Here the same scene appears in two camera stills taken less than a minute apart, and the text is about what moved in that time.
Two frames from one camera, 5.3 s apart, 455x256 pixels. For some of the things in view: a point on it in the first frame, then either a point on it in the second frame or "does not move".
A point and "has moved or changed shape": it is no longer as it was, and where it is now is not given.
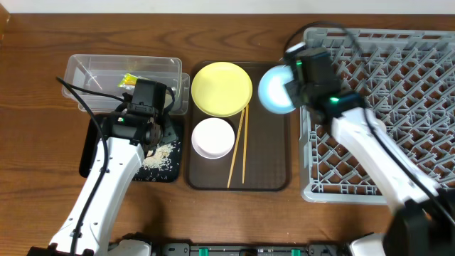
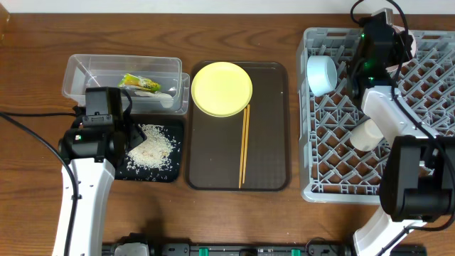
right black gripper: (293, 87) → (354, 75)
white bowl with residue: (212, 138) → (396, 28)
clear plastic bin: (104, 80) does not move
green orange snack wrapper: (129, 81) does not move
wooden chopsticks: (235, 149) → (242, 147)
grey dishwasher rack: (407, 79) does not move
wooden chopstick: (246, 138) does not move
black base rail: (185, 249) does not move
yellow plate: (222, 89) does not move
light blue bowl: (272, 94) has moved or changed shape
